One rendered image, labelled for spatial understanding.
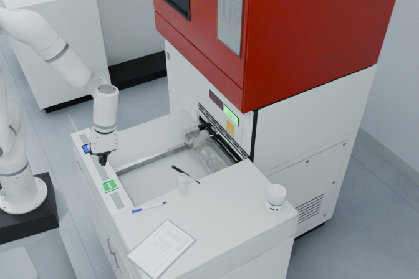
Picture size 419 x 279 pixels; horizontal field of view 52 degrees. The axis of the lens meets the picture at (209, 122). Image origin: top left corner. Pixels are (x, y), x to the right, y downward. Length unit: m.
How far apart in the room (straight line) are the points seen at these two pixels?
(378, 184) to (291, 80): 1.69
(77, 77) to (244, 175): 0.79
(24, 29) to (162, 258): 0.86
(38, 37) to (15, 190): 0.69
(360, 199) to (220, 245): 1.71
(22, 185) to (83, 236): 1.15
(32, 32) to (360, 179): 2.51
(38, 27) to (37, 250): 1.08
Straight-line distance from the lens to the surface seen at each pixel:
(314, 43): 1.72
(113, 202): 1.73
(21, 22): 1.36
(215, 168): 1.93
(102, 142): 1.60
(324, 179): 2.43
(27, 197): 1.86
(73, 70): 1.41
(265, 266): 1.84
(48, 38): 1.37
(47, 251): 2.11
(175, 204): 1.69
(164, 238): 1.59
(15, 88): 4.30
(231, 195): 1.71
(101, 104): 1.49
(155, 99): 3.81
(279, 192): 1.62
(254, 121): 1.73
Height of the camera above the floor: 2.27
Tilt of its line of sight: 40 degrees down
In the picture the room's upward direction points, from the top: straight up
